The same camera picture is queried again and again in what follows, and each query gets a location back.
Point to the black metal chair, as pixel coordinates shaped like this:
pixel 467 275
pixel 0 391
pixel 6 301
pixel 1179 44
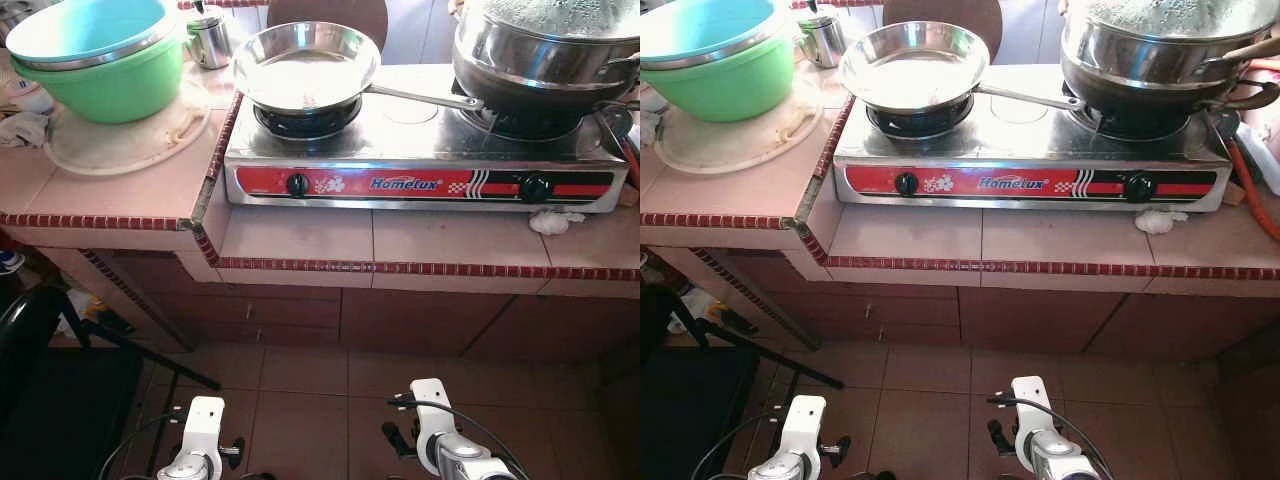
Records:
pixel 690 420
pixel 50 420

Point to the white garlic bulb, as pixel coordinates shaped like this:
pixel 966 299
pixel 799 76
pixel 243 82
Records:
pixel 550 222
pixel 1158 222

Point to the small black stove knob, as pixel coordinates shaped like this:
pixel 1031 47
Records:
pixel 298 184
pixel 906 184

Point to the large black stove knob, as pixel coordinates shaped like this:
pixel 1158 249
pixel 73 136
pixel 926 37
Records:
pixel 1140 187
pixel 535 188

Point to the steel two-burner gas stove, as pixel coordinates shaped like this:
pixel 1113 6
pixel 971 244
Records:
pixel 1030 130
pixel 420 130

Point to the white round plastic tray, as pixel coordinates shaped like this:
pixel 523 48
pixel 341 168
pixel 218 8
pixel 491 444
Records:
pixel 130 150
pixel 740 150

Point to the black wok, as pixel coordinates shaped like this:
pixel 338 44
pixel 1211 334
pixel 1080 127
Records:
pixel 520 95
pixel 1130 95

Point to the green plastic basin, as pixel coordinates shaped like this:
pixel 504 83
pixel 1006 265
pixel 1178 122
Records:
pixel 100 95
pixel 720 95

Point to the steel frying pan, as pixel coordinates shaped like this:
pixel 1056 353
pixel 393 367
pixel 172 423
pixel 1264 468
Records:
pixel 300 70
pixel 910 65

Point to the white crumpled cloth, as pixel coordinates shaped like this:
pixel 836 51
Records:
pixel 22 130

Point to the small steel kettle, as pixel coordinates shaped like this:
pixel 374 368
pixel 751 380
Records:
pixel 822 42
pixel 210 45

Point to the large steel pot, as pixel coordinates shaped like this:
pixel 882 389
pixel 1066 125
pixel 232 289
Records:
pixel 1150 50
pixel 540 50

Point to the blue plastic basin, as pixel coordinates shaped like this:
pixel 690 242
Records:
pixel 90 30
pixel 700 25

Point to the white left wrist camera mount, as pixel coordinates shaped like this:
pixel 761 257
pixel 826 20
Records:
pixel 205 425
pixel 805 425

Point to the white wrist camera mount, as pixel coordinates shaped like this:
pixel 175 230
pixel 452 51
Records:
pixel 205 425
pixel 430 410
pixel 1032 405
pixel 805 425

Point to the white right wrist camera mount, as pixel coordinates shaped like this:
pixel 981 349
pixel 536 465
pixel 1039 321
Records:
pixel 430 410
pixel 1032 405

